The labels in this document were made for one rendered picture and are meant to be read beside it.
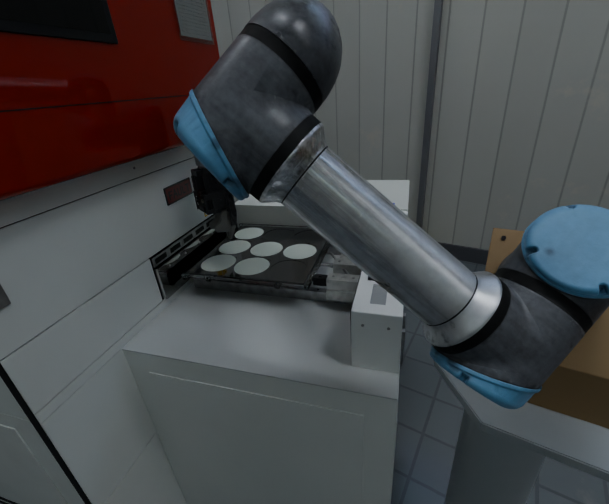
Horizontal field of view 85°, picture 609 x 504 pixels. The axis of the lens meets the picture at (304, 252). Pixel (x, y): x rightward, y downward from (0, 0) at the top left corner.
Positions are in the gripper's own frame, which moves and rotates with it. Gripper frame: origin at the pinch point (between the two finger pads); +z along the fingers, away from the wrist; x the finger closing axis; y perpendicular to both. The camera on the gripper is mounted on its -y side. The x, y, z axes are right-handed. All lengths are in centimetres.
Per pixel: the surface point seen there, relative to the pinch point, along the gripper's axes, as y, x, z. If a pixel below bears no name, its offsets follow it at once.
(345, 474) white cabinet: 6, 51, 42
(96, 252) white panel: 33.5, 6.3, -8.5
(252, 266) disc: -0.2, 9.3, 7.3
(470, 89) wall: -198, -38, -26
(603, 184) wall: -225, 39, 30
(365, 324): -1, 50, 4
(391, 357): -4, 55, 11
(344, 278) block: -12.7, 33.0, 6.4
